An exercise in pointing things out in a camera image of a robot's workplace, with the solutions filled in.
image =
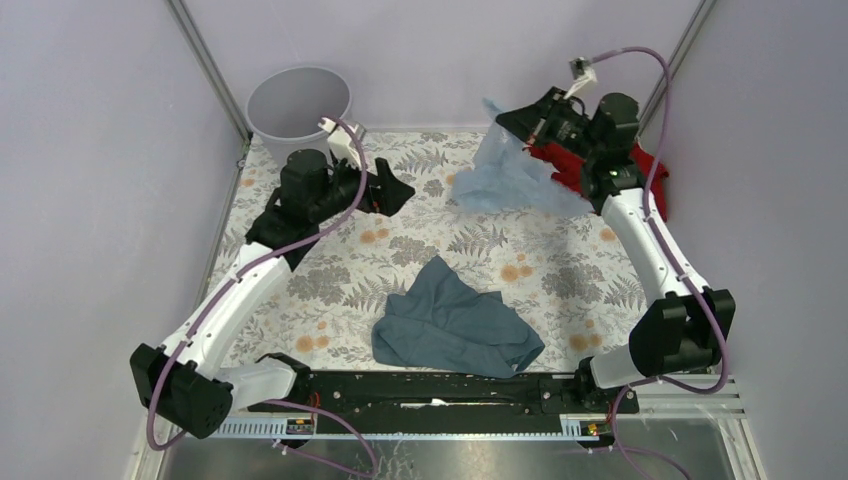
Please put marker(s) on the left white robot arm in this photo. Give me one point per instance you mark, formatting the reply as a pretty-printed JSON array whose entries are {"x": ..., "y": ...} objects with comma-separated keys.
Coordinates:
[{"x": 182, "y": 380}]

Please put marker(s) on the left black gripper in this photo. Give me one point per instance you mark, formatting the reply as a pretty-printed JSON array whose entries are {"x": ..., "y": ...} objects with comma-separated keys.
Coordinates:
[{"x": 384, "y": 192}]

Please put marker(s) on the grey plastic trash bin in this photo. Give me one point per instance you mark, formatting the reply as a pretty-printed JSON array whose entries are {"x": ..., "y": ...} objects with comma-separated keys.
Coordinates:
[{"x": 285, "y": 109}]

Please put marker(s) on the light blue plastic trash bag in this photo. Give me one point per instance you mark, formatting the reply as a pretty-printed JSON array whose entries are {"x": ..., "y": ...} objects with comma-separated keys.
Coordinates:
[{"x": 505, "y": 177}]

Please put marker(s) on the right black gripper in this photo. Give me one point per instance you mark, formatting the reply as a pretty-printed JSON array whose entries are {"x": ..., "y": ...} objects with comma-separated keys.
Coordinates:
[{"x": 526, "y": 122}]

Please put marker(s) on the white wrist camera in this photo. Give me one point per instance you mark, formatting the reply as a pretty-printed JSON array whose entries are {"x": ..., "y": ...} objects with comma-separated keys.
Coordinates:
[
  {"x": 584, "y": 77},
  {"x": 341, "y": 143}
]

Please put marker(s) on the blue-grey cloth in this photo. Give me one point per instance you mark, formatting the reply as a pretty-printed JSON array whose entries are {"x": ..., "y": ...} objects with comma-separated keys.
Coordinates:
[{"x": 443, "y": 324}]

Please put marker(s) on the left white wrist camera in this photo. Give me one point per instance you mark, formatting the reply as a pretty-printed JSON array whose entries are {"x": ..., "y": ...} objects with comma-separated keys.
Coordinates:
[{"x": 341, "y": 143}]

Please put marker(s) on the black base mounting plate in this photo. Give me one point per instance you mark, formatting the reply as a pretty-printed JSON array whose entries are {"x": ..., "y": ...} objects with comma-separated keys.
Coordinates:
[{"x": 391, "y": 395}]

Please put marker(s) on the floral patterned table mat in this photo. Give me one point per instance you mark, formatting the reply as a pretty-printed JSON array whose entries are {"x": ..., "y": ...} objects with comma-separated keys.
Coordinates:
[{"x": 570, "y": 279}]

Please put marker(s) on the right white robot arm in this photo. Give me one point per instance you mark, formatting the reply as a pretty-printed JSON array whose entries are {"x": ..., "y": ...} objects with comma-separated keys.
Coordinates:
[{"x": 687, "y": 321}]

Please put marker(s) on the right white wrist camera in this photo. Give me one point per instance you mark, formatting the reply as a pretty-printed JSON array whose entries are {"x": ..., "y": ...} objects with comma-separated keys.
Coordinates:
[{"x": 584, "y": 77}]

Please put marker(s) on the aluminium slotted rail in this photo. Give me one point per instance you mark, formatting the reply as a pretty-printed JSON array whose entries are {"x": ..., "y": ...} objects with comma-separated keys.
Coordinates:
[{"x": 520, "y": 428}]

